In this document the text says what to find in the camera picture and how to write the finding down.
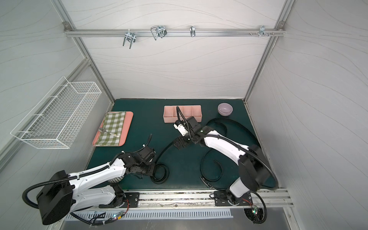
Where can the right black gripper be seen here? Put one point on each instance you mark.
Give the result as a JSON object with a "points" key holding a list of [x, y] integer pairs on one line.
{"points": [[180, 142]]}

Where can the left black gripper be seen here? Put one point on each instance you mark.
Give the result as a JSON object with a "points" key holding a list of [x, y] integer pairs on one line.
{"points": [[148, 167]]}

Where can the pink compartment storage box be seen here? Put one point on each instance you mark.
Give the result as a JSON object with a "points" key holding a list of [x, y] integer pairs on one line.
{"points": [[170, 114]]}

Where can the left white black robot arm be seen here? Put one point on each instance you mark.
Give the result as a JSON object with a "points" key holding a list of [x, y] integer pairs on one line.
{"points": [[66, 193]]}

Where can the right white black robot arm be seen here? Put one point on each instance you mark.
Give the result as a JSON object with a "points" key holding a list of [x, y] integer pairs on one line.
{"points": [[254, 172]]}

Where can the dark green table mat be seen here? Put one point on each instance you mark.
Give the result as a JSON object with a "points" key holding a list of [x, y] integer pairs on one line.
{"points": [[148, 127]]}

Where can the grey ribbed ceramic mug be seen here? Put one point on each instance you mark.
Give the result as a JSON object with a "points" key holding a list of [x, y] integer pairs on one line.
{"points": [[115, 180]]}

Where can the purple small bowl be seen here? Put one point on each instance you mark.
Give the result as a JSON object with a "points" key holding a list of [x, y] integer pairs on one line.
{"points": [[225, 109]]}

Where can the green checkered cloth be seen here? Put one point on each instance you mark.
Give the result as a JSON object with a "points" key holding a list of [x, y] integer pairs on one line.
{"points": [[113, 122]]}

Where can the pink plastic tray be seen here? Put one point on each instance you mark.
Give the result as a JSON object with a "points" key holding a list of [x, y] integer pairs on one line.
{"points": [[125, 130]]}

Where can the metal hook clamp centre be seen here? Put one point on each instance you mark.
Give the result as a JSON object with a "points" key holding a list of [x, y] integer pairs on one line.
{"points": [[158, 31]]}

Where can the metal hook clamp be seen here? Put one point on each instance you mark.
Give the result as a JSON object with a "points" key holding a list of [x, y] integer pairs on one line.
{"points": [[130, 38], [262, 33], [158, 31]]}

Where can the metal hook clamp left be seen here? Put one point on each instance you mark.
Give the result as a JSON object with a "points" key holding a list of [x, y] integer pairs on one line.
{"points": [[130, 38]]}

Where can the metal hook clamp right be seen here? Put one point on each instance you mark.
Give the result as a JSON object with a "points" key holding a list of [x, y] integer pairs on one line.
{"points": [[262, 33]]}

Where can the white cartoon handle spoon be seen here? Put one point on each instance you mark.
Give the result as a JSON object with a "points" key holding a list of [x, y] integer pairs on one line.
{"points": [[103, 130]]}

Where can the white wire basket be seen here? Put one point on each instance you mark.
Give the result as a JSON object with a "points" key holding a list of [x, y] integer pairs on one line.
{"points": [[55, 121]]}

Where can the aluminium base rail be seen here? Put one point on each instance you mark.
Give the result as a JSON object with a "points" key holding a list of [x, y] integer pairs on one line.
{"points": [[177, 199]]}

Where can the metal ring clamp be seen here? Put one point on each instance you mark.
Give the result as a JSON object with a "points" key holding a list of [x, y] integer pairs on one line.
{"points": [[192, 31]]}

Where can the aluminium crossbar rail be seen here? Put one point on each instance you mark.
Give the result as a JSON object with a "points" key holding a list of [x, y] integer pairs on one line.
{"points": [[170, 32]]}

